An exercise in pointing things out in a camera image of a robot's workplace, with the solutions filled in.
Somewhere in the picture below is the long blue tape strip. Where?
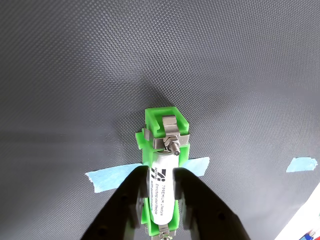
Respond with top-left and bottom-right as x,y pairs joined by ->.
84,156 -> 210,193

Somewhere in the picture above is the green battery holder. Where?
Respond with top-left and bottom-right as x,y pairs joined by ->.
135,106 -> 190,240

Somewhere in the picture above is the black textured mat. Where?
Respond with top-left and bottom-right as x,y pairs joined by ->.
0,0 -> 320,240

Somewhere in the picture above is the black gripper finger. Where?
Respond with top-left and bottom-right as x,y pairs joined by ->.
79,165 -> 149,240
173,167 -> 251,240

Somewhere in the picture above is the small blue tape piece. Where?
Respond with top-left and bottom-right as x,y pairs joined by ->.
285,156 -> 318,173

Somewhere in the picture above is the white AA battery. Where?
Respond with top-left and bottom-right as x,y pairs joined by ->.
149,149 -> 180,225

